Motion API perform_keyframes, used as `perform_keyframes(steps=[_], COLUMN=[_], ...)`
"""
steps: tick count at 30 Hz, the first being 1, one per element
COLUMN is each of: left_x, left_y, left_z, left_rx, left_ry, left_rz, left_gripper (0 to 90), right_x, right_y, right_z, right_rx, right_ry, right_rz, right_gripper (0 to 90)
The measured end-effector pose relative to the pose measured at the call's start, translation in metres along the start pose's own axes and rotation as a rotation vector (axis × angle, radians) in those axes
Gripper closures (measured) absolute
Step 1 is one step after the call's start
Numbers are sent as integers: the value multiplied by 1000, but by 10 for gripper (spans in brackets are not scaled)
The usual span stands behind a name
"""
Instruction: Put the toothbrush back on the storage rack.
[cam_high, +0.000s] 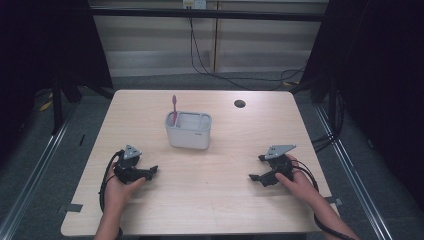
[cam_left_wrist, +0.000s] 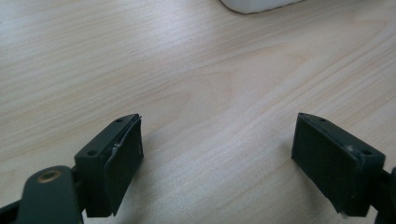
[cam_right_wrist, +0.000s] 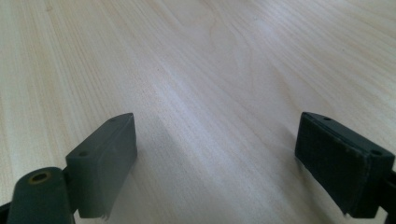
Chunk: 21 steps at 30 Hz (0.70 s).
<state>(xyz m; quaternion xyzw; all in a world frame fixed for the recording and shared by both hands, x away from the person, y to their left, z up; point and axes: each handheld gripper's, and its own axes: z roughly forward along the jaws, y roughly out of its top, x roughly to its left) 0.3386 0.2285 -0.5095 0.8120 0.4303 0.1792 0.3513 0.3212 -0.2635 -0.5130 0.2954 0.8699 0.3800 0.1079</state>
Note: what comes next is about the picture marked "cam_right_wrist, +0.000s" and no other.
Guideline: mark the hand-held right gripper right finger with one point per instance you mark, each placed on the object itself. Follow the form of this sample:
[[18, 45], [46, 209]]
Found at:
[[337, 161]]

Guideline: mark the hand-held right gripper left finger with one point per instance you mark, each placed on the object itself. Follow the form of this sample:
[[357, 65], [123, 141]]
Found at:
[[101, 168]]

